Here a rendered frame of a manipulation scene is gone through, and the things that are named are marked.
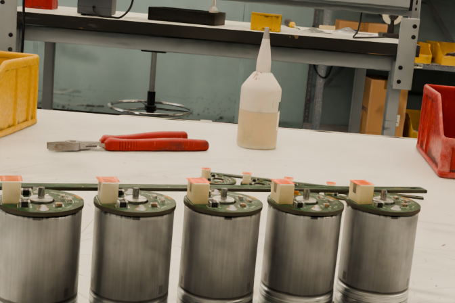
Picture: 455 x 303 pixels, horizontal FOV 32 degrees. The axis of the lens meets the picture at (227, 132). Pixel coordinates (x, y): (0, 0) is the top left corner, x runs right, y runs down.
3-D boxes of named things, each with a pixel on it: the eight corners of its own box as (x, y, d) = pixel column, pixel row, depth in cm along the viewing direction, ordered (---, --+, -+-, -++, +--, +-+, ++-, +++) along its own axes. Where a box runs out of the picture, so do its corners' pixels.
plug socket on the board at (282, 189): (300, 205, 25) (302, 184, 25) (275, 205, 25) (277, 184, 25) (291, 197, 26) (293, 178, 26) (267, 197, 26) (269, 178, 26)
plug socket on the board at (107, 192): (126, 204, 24) (127, 182, 23) (97, 204, 23) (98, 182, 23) (122, 197, 24) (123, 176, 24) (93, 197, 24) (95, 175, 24)
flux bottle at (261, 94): (282, 146, 67) (294, 29, 65) (266, 151, 64) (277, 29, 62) (246, 140, 69) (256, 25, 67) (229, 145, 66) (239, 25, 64)
